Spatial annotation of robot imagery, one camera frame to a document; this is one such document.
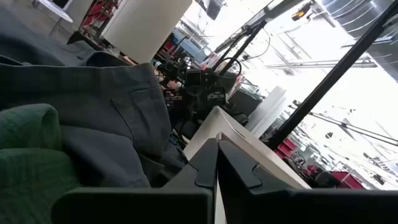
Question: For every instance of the black aluminium rig frame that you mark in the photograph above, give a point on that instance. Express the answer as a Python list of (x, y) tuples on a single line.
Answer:
[(329, 81)]

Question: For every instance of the red storage shelving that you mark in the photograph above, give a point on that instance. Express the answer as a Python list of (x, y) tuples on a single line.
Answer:
[(345, 180)]

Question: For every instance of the green knit garment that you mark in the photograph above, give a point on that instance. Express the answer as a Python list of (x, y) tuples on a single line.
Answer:
[(28, 168)]

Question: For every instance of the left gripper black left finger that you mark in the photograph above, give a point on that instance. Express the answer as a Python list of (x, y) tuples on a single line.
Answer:
[(174, 205)]

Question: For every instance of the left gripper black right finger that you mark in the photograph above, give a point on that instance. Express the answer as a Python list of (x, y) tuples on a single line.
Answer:
[(280, 208)]

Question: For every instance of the dark grey garment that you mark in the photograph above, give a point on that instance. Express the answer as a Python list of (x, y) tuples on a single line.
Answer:
[(102, 102)]

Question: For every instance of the round white stand base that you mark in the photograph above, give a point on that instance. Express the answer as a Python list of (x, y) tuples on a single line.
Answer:
[(56, 9)]

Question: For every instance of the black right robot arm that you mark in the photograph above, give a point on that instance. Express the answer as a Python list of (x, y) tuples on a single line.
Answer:
[(199, 96)]

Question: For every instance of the white cylinder shade table lamp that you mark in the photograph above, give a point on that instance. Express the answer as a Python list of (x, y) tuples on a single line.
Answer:
[(143, 28)]

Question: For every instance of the silver ventilation duct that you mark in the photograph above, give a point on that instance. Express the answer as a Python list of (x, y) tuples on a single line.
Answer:
[(363, 18)]

